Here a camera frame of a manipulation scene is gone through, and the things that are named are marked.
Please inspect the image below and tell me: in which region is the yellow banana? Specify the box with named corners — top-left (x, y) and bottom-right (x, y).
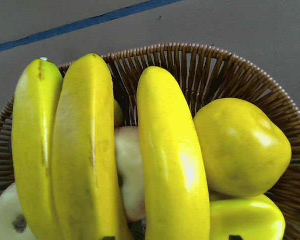
top-left (51, 53), bottom-right (133, 240)
top-left (12, 58), bottom-right (63, 240)
top-left (137, 66), bottom-right (210, 240)

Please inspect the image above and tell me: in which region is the brown wicker basket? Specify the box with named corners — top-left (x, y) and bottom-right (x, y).
top-left (0, 42), bottom-right (300, 240)

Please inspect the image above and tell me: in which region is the pink apple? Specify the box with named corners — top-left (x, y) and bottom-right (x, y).
top-left (115, 126), bottom-right (146, 223)

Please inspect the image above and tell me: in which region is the yellow pear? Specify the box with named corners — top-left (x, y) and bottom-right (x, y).
top-left (194, 98), bottom-right (292, 197)

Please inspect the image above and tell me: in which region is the yellow starfruit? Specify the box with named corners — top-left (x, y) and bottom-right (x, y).
top-left (210, 192), bottom-right (286, 240)

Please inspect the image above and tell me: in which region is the pale apple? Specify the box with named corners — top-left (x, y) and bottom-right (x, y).
top-left (0, 183), bottom-right (36, 240)

